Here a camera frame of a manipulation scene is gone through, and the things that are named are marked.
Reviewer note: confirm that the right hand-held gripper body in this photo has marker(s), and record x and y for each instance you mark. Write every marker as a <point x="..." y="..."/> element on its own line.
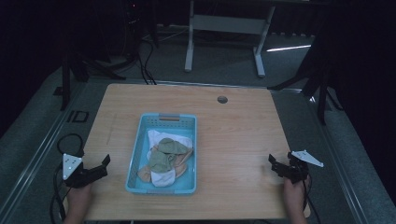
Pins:
<point x="297" y="172"/>

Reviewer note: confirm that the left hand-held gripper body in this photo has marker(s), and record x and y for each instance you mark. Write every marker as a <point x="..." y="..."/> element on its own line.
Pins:
<point x="72" y="166"/>

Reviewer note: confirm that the person's right hand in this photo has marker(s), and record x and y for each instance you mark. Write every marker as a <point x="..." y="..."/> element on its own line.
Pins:
<point x="293" y="192"/>

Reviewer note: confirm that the person's left hand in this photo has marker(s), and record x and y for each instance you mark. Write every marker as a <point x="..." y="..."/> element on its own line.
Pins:
<point x="79" y="196"/>

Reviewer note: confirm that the light blue plastic basket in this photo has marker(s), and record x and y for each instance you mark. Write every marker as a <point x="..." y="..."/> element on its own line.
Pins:
<point x="137" y="174"/>

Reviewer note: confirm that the beige sock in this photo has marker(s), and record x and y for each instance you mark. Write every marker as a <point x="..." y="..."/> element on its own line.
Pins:
<point x="144" y="174"/>
<point x="183" y="158"/>

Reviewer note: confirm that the green sock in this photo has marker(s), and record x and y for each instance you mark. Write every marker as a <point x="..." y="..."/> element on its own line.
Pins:
<point x="160" y="161"/>
<point x="171" y="145"/>

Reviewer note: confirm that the large white sock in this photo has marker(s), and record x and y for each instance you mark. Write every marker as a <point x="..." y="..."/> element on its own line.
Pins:
<point x="155" y="137"/>

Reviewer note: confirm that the small white sock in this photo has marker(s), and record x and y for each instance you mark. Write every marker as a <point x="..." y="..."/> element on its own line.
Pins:
<point x="163" y="179"/>

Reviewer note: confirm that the grey table grommet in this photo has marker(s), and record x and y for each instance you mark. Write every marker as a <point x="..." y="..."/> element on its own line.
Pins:
<point x="222" y="99"/>

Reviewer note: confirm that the black tripod stand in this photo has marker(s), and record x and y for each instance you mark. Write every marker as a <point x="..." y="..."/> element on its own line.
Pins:
<point x="66" y="81"/>
<point x="322" y="93"/>

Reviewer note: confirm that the white light strip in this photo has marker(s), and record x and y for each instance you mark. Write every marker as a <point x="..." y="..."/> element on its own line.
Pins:
<point x="288" y="48"/>

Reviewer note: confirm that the dark equipment rack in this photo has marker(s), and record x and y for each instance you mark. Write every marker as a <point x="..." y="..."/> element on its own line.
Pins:
<point x="132" y="28"/>

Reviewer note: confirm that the white metal desk frame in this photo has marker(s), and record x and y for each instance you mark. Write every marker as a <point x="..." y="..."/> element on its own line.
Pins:
<point x="229" y="24"/>

